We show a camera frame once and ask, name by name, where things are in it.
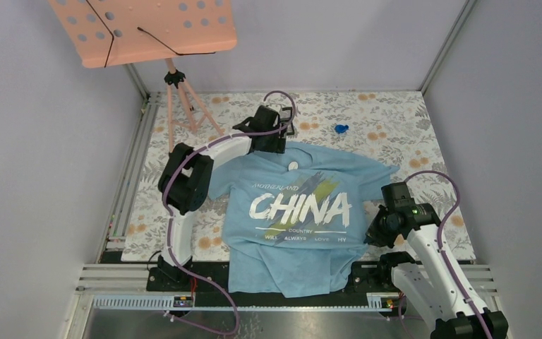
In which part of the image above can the black square brooch box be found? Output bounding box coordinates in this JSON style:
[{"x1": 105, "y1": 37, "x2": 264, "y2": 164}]
[{"x1": 279, "y1": 107, "x2": 296, "y2": 136}]

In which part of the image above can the round white-backed brooch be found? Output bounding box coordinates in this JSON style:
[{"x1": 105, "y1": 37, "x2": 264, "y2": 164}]
[{"x1": 288, "y1": 161, "x2": 299, "y2": 171}]

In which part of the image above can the light blue printed t-shirt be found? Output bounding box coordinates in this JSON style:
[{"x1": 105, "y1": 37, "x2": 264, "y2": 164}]
[{"x1": 207, "y1": 141, "x2": 400, "y2": 299}]

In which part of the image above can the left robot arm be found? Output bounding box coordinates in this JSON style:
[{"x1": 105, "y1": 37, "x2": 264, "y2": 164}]
[{"x1": 151, "y1": 105, "x2": 298, "y2": 290}]

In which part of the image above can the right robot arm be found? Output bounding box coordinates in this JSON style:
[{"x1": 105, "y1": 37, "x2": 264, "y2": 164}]
[{"x1": 365, "y1": 182, "x2": 509, "y2": 338}]

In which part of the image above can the small blue plastic piece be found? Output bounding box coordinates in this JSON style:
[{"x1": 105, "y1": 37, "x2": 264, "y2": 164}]
[{"x1": 334, "y1": 124, "x2": 349, "y2": 134}]

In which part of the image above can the floral patterned table mat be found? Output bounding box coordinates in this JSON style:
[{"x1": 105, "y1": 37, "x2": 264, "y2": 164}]
[{"x1": 121, "y1": 92, "x2": 476, "y2": 262}]

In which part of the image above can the pink music stand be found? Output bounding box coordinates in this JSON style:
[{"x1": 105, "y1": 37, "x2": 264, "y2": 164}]
[{"x1": 49, "y1": 0, "x2": 237, "y2": 135}]

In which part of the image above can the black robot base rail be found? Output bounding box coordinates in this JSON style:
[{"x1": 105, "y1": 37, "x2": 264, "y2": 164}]
[{"x1": 97, "y1": 250, "x2": 445, "y2": 310}]

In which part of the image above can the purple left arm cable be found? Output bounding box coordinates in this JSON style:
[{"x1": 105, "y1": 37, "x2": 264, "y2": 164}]
[{"x1": 161, "y1": 90, "x2": 298, "y2": 337}]

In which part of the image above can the slotted white cable duct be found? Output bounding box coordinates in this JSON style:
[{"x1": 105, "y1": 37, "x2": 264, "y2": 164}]
[{"x1": 92, "y1": 292, "x2": 400, "y2": 313}]

